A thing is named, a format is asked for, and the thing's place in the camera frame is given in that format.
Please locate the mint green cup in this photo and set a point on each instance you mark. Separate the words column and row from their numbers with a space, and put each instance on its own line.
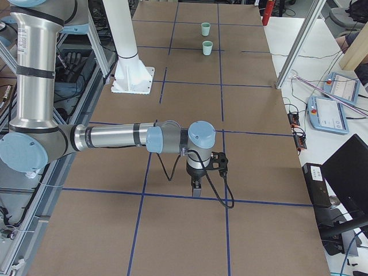
column 205, row 29
column 207, row 47

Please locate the grabber reach stick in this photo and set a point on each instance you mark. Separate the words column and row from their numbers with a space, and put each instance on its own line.
column 356, row 110

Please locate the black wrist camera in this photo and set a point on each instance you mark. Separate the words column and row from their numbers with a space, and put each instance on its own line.
column 218, row 161

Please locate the black desktop box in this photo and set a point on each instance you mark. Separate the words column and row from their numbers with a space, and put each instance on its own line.
column 316, row 185

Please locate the orange black connector block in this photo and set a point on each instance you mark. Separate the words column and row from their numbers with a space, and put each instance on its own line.
column 293, row 119

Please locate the red cylinder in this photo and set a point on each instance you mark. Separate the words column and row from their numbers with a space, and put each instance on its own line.
column 267, row 12

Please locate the far blue teach pendant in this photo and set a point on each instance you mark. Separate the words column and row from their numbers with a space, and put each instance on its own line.
column 343, row 87

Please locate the black computer monitor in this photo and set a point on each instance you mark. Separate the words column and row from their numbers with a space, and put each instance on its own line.
column 346, row 173

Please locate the white pedestal column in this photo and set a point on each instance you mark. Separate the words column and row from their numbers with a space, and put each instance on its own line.
column 131, row 75

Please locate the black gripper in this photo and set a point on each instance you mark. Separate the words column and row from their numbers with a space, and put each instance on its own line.
column 194, row 173

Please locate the aluminium side frame rail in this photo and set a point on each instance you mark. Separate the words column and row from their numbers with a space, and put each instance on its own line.
column 31, row 202

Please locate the aluminium frame post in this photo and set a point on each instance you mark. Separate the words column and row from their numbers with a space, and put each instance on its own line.
column 303, row 33

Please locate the near blue teach pendant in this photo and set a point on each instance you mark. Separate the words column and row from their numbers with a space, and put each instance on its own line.
column 327, row 115

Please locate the blue teach pendant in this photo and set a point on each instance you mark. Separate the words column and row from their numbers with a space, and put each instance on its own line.
column 327, row 115
column 343, row 87

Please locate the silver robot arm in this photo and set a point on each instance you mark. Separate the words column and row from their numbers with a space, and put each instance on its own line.
column 35, row 139

